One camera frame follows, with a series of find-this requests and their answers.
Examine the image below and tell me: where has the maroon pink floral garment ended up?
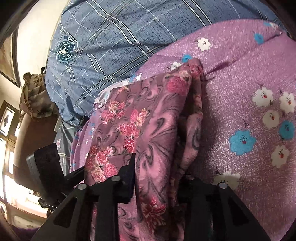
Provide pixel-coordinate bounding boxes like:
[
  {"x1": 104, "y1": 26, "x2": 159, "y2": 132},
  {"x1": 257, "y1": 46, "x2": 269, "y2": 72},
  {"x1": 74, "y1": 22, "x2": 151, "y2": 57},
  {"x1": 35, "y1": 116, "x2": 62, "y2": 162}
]
[{"x1": 85, "y1": 59, "x2": 203, "y2": 240}]

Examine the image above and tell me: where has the brown wooden headboard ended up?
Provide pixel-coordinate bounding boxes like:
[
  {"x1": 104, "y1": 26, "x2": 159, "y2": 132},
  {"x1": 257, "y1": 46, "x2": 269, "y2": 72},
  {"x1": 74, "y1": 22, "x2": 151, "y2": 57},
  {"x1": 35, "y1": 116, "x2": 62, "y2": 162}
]
[{"x1": 12, "y1": 113, "x2": 61, "y2": 193}]

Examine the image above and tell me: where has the grey star pattern pillow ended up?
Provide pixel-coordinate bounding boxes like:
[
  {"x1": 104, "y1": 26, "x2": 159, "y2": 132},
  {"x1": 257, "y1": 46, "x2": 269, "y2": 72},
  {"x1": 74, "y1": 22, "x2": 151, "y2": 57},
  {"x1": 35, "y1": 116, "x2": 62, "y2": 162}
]
[{"x1": 54, "y1": 119, "x2": 78, "y2": 176}]

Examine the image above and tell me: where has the camouflage floral cloth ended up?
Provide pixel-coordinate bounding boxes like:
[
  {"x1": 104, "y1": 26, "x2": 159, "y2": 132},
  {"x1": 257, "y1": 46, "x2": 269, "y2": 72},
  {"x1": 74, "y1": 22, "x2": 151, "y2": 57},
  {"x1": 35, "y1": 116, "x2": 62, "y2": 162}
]
[{"x1": 19, "y1": 67, "x2": 58, "y2": 122}]

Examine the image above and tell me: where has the purple floral bed sheet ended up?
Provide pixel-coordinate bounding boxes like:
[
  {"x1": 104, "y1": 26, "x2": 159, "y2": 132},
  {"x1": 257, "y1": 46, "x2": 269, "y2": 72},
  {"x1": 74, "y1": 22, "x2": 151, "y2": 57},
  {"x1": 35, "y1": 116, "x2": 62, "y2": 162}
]
[{"x1": 71, "y1": 20, "x2": 295, "y2": 240}]

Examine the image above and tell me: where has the blue plaid quilt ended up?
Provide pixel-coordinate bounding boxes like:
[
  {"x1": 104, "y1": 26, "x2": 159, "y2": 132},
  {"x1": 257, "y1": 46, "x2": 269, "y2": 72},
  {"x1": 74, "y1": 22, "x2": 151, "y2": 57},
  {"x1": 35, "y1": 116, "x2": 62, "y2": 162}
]
[{"x1": 46, "y1": 1, "x2": 282, "y2": 126}]

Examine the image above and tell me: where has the framed wall picture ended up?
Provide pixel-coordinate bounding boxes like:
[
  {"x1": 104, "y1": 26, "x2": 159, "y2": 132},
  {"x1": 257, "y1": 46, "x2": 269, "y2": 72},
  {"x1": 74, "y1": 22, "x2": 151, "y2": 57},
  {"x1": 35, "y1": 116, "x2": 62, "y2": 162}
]
[{"x1": 0, "y1": 27, "x2": 21, "y2": 88}]

